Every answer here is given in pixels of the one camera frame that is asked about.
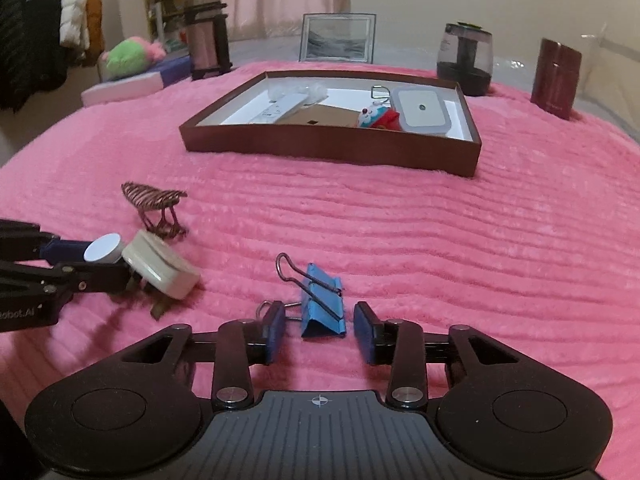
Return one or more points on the hanging jackets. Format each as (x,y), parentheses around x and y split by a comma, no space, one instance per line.
(41,40)

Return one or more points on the dark glass humidifier jar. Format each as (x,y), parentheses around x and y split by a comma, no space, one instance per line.
(466,57)

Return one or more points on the white and blue flat box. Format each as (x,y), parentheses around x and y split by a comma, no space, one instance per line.
(157,78)

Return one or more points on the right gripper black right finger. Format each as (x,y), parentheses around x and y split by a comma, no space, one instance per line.
(399,344)

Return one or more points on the small Doraemon figurine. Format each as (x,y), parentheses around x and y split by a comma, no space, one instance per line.
(379,116)

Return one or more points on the blue binder clip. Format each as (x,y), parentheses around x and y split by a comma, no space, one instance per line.
(321,305)

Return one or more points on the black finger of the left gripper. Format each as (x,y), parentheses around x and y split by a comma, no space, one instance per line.
(24,241)
(24,284)

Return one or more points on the brown shallow tray box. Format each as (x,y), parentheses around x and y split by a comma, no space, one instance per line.
(224,126)

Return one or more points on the framed sand art picture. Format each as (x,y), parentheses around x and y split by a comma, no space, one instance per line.
(337,37)

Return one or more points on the green pink plush toy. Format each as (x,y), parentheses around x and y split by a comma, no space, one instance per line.
(131,57)

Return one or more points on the clear bag of floss picks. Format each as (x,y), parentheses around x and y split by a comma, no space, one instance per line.
(314,90)

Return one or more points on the wooden bookshelf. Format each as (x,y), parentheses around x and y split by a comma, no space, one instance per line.
(166,23)

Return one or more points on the small white round puck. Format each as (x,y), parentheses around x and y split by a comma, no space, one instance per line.
(104,249)

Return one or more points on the steel thermos with black handle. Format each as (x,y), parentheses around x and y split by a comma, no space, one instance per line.
(207,38)

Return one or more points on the maroon cylindrical flask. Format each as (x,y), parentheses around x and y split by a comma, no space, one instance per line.
(556,78)

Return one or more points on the white square night light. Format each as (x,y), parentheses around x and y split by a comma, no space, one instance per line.
(421,111)

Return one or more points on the beige power plug adapter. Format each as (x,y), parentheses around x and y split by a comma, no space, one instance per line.
(171,276)

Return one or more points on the pink fluffy blanket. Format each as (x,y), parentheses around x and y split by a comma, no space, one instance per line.
(540,249)

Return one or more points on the white remote control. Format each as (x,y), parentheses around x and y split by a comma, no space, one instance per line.
(280,108)

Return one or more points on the leopard print hair claw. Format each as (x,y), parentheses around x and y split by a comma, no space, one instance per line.
(156,208)

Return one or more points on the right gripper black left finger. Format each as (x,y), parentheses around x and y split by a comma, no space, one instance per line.
(239,345)

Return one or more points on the gold box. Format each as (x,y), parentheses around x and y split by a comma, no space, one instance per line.
(321,115)

